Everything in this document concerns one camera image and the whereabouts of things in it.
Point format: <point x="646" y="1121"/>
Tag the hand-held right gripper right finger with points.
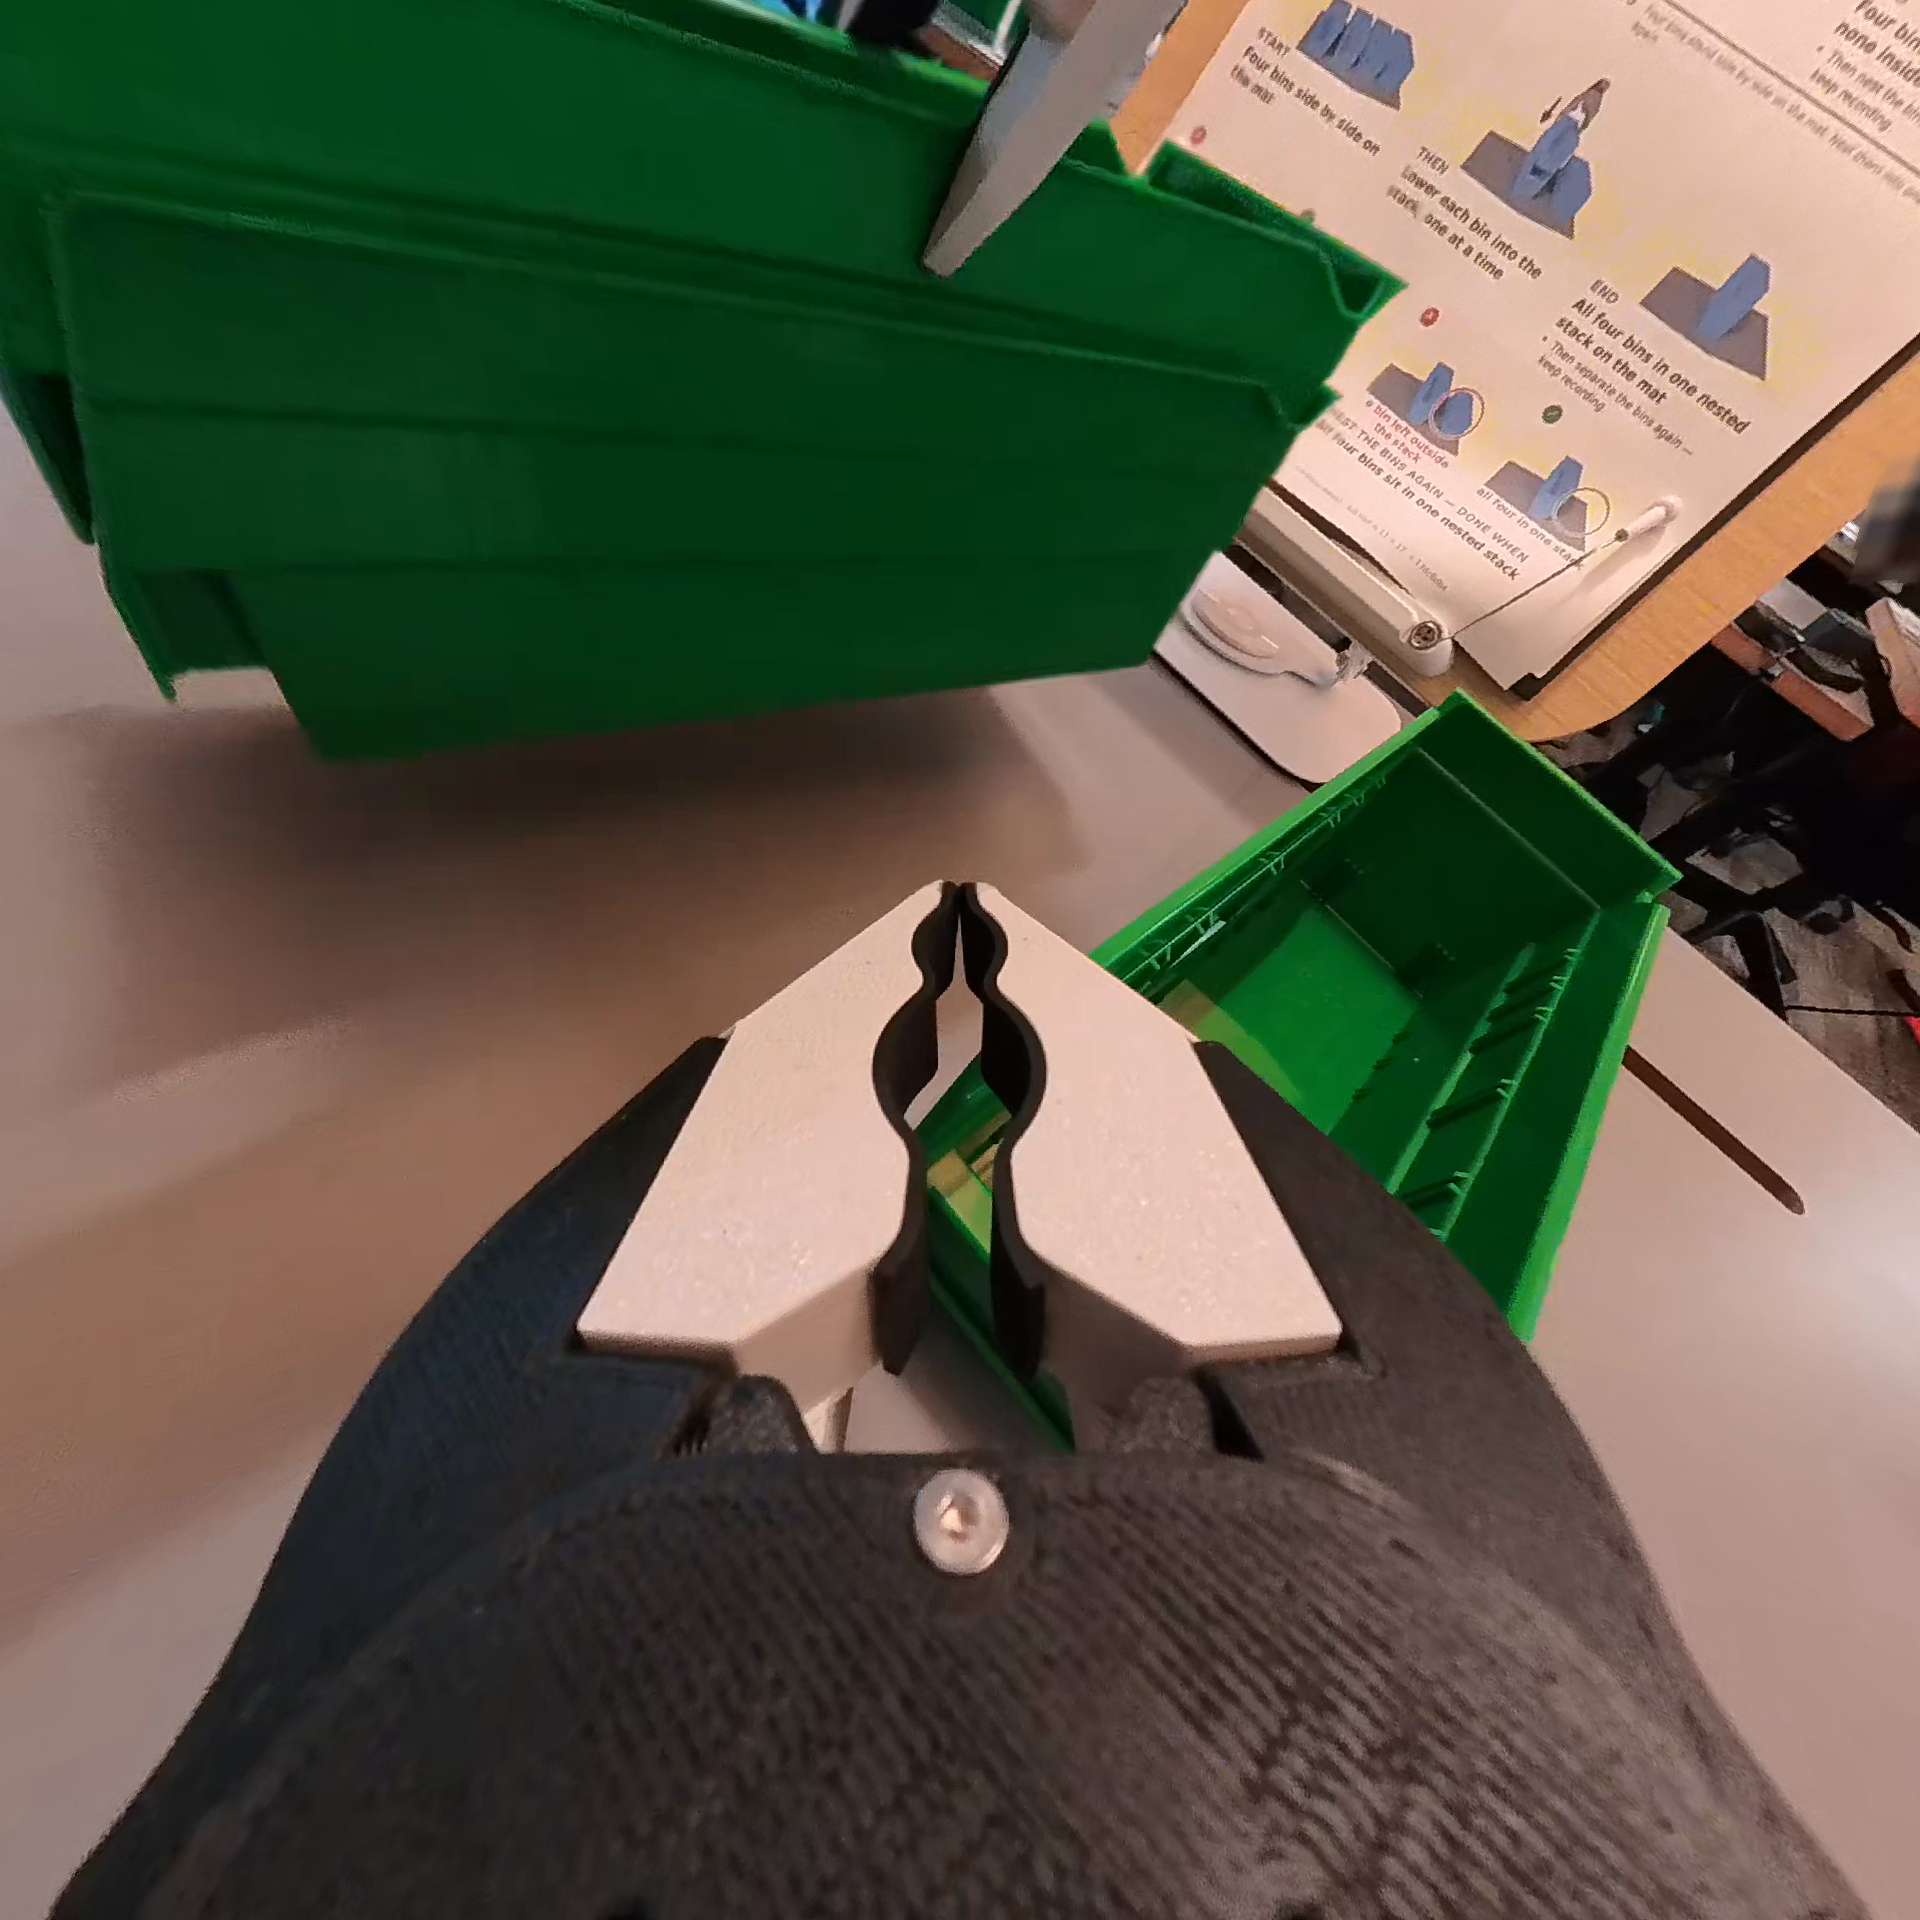
<point x="1171" y="1201"/>

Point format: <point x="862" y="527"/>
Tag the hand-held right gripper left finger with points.
<point x="750" y="1201"/>

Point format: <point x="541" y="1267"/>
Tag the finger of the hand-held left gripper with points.
<point x="1050" y="106"/>

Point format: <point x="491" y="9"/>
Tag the printed instruction sheet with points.
<point x="1576" y="225"/>

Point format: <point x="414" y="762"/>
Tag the instruction sheet on clipboard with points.
<point x="1725" y="599"/>

